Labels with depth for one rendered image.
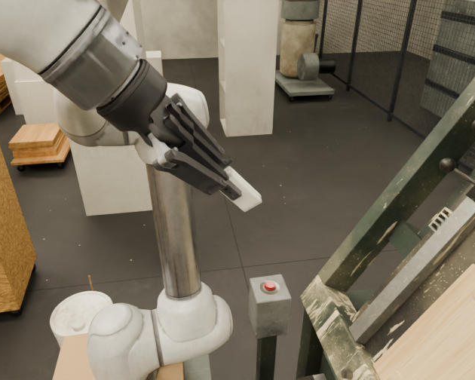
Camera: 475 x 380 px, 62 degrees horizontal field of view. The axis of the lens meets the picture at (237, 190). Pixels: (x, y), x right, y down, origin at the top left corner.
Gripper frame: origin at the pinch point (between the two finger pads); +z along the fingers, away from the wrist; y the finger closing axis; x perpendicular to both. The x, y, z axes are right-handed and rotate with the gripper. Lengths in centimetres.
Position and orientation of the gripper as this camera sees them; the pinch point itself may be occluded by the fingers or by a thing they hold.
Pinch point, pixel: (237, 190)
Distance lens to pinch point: 52.4
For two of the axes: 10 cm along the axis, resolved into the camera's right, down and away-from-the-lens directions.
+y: -0.5, -6.9, 7.2
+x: -7.9, 4.7, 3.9
